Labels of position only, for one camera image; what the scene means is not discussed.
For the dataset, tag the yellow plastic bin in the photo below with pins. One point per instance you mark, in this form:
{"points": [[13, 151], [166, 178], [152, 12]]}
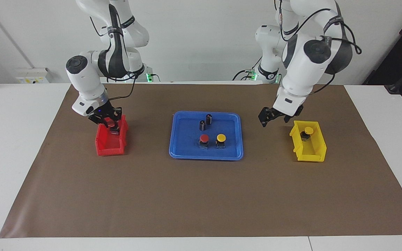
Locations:
{"points": [[312, 157]]}

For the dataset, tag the large black cylinder capacitor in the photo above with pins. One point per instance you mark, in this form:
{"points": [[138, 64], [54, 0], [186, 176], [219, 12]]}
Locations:
{"points": [[208, 119]]}

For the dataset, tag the red push button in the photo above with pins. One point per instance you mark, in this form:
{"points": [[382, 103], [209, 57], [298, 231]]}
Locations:
{"points": [[110, 123], [204, 138]]}

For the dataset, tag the yellow push button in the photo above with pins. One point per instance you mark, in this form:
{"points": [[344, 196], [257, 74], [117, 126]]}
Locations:
{"points": [[221, 137], [309, 130]]}

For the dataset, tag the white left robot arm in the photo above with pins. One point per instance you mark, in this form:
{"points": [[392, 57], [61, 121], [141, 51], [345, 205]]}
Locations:
{"points": [[302, 69]]}

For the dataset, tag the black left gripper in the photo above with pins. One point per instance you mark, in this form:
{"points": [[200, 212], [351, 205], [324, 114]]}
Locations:
{"points": [[277, 115]]}

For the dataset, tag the brown table mat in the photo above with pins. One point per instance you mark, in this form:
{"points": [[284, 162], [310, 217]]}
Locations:
{"points": [[201, 195]]}

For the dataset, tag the red plastic bin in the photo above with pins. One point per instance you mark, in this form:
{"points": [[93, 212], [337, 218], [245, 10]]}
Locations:
{"points": [[112, 150]]}

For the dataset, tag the white wall socket box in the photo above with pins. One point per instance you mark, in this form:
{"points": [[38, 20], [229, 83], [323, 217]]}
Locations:
{"points": [[30, 75]]}

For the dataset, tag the blue plastic tray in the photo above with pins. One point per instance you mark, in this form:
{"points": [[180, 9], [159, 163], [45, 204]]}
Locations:
{"points": [[187, 139]]}

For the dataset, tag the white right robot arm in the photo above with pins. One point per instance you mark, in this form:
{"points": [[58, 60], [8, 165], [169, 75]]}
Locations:
{"points": [[86, 83]]}

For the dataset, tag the small black cylinder capacitor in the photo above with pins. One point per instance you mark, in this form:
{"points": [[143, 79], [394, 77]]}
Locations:
{"points": [[202, 125]]}

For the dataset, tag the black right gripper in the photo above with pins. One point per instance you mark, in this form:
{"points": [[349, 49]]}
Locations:
{"points": [[101, 113]]}

